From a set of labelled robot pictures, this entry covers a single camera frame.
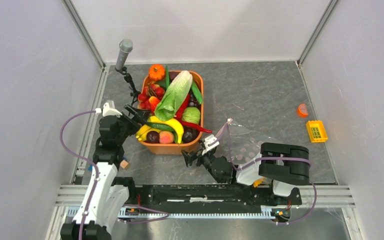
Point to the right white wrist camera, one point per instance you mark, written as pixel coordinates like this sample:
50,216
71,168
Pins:
210,142

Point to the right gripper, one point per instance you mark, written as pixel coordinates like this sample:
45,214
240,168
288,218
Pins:
190,156

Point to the round green cabbage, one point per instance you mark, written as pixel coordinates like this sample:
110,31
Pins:
191,115

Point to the grey microphone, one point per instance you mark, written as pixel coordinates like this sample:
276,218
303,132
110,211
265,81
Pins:
125,47

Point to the orange round cap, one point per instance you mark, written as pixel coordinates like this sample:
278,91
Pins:
302,111

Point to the dark grape bunch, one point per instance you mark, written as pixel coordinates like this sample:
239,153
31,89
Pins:
193,102

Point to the green napa cabbage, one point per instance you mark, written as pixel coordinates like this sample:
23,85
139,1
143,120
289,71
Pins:
174,96

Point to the peach fruit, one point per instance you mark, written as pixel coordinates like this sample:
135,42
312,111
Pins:
166,137

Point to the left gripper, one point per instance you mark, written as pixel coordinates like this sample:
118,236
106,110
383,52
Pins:
140,115

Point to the clear zip top bag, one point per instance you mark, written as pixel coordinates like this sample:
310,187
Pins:
239,146

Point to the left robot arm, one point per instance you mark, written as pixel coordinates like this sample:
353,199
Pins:
104,198

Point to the yellow banana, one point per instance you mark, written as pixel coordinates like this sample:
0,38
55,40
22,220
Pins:
179,129

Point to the yellow orange toy block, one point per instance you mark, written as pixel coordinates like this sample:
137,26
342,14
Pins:
259,182

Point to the orange mini pumpkin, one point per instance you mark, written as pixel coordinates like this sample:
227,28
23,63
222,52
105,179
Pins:
156,72

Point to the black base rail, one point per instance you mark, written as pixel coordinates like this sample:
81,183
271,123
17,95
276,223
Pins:
205,199

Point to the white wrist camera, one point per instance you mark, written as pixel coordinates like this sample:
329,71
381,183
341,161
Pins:
108,109
210,142

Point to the red chili pepper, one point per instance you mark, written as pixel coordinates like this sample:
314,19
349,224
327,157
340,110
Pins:
195,126

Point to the yellow plastic crate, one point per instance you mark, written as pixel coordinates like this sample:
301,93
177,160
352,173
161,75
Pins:
316,131

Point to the green zucchini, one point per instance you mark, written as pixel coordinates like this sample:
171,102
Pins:
196,92

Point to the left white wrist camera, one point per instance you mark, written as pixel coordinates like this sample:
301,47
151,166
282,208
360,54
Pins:
108,109

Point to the dark purple plum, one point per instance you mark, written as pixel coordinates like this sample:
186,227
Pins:
153,137

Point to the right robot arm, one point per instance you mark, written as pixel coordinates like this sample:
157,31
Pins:
286,166

